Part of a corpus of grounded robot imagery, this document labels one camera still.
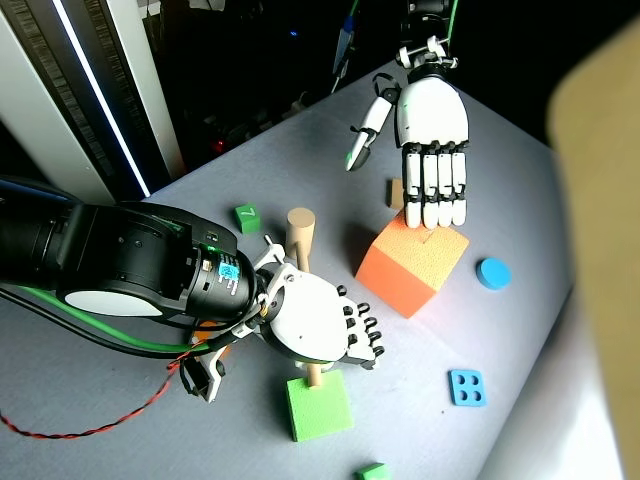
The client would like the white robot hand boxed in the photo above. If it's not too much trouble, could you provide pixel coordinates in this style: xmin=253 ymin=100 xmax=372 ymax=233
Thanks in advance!
xmin=344 ymin=73 xmax=472 ymax=230
xmin=259 ymin=269 xmax=386 ymax=374

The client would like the large orange foam block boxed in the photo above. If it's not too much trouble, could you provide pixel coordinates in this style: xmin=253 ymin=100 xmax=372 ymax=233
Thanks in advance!
xmin=354 ymin=209 xmax=471 ymax=320

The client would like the small brown wooden block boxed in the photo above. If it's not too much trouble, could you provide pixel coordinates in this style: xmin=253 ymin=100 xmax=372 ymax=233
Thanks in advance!
xmin=385 ymin=178 xmax=405 ymax=210

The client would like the large green foam cube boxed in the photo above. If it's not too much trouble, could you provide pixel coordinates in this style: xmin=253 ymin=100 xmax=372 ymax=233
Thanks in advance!
xmin=285 ymin=368 xmax=356 ymax=444

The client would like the small green number seven block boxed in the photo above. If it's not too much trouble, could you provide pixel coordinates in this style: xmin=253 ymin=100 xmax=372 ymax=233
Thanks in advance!
xmin=233 ymin=202 xmax=262 ymax=235

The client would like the grey table cloth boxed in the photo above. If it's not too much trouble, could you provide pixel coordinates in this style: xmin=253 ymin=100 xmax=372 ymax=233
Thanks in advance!
xmin=0 ymin=59 xmax=576 ymax=480

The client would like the small green letter block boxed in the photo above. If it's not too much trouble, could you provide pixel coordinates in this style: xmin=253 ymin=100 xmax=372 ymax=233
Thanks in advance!
xmin=354 ymin=462 xmax=389 ymax=480

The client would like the blue round disc block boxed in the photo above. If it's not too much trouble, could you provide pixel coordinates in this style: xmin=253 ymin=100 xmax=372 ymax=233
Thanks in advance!
xmin=475 ymin=257 xmax=513 ymax=291

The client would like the blue square four-hole block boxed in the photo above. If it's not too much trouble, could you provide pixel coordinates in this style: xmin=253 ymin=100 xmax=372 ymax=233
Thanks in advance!
xmin=447 ymin=369 xmax=489 ymax=408

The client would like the blurred tan panel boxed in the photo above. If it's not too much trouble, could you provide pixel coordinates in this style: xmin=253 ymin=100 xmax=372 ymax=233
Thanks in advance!
xmin=547 ymin=14 xmax=640 ymax=480

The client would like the white pillar with light strip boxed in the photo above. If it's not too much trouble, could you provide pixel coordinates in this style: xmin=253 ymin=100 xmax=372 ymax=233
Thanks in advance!
xmin=0 ymin=0 xmax=187 ymax=202

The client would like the green cable on arm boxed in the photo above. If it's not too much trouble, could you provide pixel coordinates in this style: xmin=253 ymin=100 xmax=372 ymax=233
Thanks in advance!
xmin=0 ymin=284 xmax=224 ymax=355
xmin=443 ymin=0 xmax=461 ymax=57

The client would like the hanging cable with blue connector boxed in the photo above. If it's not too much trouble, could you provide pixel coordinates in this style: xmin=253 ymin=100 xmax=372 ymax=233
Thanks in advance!
xmin=331 ymin=0 xmax=362 ymax=94

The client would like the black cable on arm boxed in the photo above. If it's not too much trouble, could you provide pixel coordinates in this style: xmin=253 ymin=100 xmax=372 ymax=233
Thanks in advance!
xmin=0 ymin=292 xmax=211 ymax=360

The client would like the red and black twisted cable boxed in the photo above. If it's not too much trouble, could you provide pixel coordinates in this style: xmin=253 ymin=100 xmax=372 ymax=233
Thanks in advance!
xmin=0 ymin=349 xmax=204 ymax=440

